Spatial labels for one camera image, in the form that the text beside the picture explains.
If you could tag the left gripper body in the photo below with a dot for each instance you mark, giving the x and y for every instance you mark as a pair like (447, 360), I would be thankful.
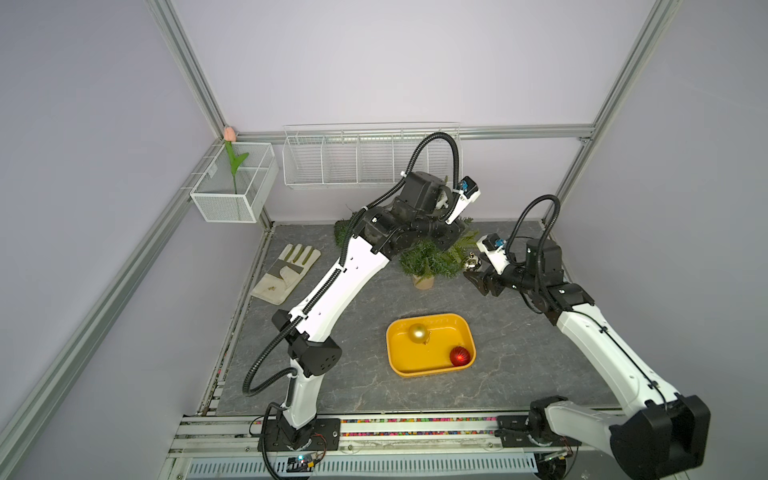
(443, 236)

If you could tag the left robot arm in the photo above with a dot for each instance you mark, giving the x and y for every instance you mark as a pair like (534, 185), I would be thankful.
(303, 350)

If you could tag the small white mesh basket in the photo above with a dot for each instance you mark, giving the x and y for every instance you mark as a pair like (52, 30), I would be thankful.
(213, 192)

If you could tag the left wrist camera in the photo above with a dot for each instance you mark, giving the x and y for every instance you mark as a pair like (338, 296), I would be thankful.
(464, 195)

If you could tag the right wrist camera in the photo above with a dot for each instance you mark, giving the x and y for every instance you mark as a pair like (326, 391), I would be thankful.
(494, 249)

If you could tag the matte gold ball ornament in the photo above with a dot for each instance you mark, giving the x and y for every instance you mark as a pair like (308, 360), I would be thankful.
(418, 333)

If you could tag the yellow plastic tray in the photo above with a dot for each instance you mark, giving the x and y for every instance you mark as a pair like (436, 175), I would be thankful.
(447, 330)

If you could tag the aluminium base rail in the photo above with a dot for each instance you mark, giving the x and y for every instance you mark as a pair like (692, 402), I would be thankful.
(393, 433)

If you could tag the artificial pink tulip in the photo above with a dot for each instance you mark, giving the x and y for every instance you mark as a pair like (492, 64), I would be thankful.
(235, 160)

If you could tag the small green christmas tree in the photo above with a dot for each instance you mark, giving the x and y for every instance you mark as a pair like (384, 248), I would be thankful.
(435, 258)

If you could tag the green artificial grass mat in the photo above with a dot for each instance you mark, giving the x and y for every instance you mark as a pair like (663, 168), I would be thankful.
(341, 233)

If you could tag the long white wire basket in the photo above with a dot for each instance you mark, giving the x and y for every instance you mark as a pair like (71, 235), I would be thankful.
(353, 155)

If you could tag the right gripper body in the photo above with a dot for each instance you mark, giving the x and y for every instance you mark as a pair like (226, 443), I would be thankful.
(513, 276)

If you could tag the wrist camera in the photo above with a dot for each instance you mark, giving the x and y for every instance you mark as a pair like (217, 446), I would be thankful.
(494, 249)
(464, 195)

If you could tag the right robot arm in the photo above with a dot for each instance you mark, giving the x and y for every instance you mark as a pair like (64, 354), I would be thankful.
(660, 432)

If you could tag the beige work glove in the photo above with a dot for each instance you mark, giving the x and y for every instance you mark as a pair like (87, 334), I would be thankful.
(287, 271)

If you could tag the red ribbed ball ornament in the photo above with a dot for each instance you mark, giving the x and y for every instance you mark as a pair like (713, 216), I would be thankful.
(460, 356)

